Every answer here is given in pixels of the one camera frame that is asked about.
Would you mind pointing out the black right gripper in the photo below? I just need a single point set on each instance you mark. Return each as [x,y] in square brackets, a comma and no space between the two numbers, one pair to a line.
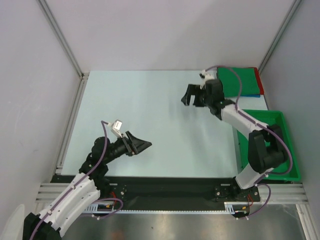
[193,90]

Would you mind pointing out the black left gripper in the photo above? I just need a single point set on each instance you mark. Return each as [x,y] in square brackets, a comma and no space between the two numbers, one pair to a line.
[136,146]

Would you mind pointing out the green t shirt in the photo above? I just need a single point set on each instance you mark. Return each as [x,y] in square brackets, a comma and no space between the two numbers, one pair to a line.
[231,84]

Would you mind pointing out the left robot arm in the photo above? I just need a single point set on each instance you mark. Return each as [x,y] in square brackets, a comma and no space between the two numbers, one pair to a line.
[88,185]

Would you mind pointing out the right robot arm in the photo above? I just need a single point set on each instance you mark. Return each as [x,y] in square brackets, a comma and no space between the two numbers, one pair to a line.
[266,146]

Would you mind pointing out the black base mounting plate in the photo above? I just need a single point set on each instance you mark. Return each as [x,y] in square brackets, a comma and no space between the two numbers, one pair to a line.
[175,193]

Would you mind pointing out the folded blue t shirt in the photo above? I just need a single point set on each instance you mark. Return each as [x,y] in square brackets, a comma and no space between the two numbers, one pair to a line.
[251,96]

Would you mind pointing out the folded red t shirt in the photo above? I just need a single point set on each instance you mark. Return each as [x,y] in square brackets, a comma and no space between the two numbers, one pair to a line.
[258,80]

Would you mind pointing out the green plastic bin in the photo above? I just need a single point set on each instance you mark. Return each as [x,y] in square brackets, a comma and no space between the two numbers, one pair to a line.
[270,117]

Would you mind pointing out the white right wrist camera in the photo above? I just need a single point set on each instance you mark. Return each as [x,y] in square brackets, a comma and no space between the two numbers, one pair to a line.
[205,76]

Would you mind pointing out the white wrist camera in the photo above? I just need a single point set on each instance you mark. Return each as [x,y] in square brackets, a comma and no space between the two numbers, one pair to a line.
[115,128]
[205,76]

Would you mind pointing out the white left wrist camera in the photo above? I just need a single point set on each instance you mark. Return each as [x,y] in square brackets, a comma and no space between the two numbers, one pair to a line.
[115,128]

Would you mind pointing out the aluminium left side rail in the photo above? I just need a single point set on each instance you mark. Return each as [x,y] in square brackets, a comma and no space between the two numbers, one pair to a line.
[70,124]

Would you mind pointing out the aluminium rail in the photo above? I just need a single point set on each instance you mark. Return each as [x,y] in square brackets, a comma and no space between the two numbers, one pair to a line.
[293,193]
[70,124]

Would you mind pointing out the grey slotted cable duct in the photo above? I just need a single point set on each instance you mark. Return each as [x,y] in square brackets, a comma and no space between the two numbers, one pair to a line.
[228,208]

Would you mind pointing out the aluminium front rail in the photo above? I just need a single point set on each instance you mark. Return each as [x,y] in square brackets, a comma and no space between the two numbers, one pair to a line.
[293,193]

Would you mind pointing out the right aluminium frame post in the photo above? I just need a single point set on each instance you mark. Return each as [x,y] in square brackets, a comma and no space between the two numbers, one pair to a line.
[280,32]

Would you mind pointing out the aluminium frame post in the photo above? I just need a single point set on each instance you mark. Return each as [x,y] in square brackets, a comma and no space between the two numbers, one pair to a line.
[280,32]
[54,25]

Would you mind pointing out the left aluminium frame post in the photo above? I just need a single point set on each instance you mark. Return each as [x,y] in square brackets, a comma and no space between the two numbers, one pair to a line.
[54,25]

